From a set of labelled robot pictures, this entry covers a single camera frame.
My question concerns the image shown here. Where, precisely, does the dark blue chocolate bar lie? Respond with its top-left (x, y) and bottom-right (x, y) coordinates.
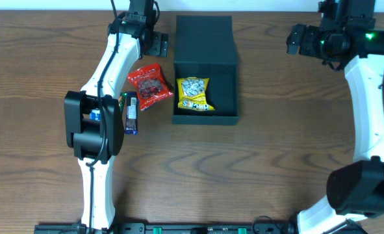
top-left (125, 92), bottom-right (138, 135)

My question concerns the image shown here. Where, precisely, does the red Hacks candy bag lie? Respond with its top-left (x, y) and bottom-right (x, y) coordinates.
top-left (127, 63), bottom-right (173, 111)

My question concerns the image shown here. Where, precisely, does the black gift box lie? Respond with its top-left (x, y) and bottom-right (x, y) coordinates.
top-left (172, 16), bottom-right (239, 125)

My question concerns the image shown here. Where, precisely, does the yellow Hacks candy bag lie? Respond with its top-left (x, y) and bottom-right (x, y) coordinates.
top-left (176, 77), bottom-right (214, 112)

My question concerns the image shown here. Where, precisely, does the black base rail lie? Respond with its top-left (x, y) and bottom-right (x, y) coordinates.
top-left (34, 222), bottom-right (298, 234)

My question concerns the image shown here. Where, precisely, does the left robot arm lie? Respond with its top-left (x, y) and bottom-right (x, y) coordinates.
top-left (64, 0), bottom-right (167, 233)

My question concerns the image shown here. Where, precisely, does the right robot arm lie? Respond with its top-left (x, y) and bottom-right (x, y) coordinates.
top-left (281, 0), bottom-right (384, 233)

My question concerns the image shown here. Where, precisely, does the red KitKat bar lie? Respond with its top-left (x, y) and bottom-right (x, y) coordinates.
top-left (118, 92), bottom-right (127, 112)

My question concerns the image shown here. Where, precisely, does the blue snack bar wrapper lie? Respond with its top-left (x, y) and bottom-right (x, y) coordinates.
top-left (89, 109), bottom-right (101, 121)

